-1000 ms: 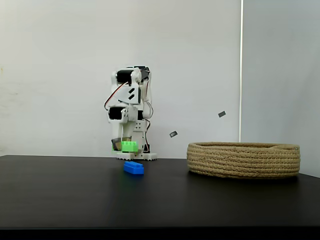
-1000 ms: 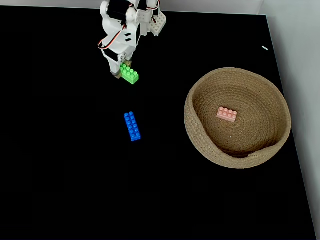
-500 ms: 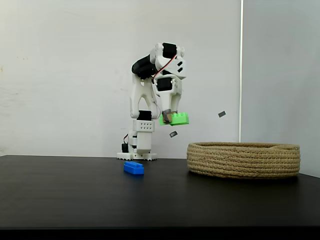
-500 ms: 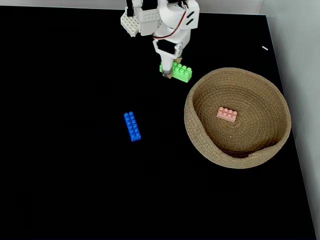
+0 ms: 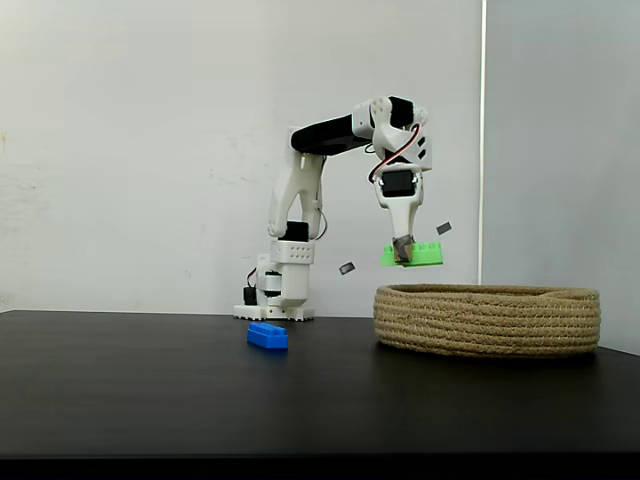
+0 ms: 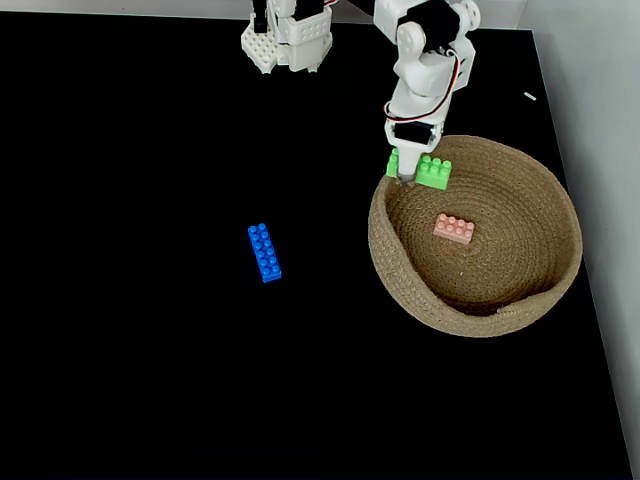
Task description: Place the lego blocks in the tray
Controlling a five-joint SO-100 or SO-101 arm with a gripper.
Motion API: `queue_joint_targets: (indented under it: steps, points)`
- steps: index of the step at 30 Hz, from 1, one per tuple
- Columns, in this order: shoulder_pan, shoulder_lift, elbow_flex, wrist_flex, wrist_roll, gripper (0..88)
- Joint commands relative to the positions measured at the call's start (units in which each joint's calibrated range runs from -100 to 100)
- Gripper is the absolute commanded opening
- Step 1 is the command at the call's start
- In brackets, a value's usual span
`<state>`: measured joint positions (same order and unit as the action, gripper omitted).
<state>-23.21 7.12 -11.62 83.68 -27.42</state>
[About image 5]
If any green lego block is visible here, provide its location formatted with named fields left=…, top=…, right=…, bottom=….
left=379, top=240, right=446, bottom=269

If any blue lego block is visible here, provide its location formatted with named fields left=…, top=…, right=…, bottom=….
left=246, top=321, right=290, bottom=351

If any white vertical corner strip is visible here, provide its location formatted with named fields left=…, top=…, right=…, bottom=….
left=478, top=0, right=489, bottom=286

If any woven jute round basket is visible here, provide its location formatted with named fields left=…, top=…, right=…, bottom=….
left=373, top=283, right=601, bottom=359

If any red servo cable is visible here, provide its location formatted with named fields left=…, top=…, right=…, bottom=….
left=368, top=122, right=424, bottom=184

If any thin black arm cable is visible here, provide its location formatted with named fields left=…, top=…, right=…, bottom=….
left=314, top=154, right=329, bottom=242

